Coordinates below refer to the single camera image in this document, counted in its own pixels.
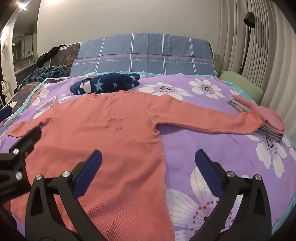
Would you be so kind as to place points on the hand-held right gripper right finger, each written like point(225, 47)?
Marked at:
point(207, 171)

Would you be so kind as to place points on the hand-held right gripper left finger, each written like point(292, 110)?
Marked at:
point(89, 171)

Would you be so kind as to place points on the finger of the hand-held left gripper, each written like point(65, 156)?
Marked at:
point(5, 113)
point(25, 142)

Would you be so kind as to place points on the salmon long-sleeve shirt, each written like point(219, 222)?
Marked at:
point(111, 150)

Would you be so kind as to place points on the stack of folded pink clothes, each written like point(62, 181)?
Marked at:
point(239, 107)

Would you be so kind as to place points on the white bear figurine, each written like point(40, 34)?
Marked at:
point(4, 89)

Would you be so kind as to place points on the purple floral blanket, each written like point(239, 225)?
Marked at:
point(185, 139)

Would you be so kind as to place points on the teal fleece blanket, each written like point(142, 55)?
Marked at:
point(46, 73)

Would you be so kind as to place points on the black jacket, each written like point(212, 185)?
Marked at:
point(49, 54)

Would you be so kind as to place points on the pink folded garment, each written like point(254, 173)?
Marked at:
point(268, 115)

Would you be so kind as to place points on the navy star-print garment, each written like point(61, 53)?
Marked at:
point(106, 83)

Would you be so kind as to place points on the green pillow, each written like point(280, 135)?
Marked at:
point(240, 85)

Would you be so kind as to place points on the ceiling light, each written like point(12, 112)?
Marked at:
point(20, 5)

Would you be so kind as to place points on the blue plaid pillow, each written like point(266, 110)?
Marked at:
point(143, 53)

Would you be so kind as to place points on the beige curtain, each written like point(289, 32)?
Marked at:
point(270, 58)

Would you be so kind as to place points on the black floor lamp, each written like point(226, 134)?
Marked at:
point(248, 20)

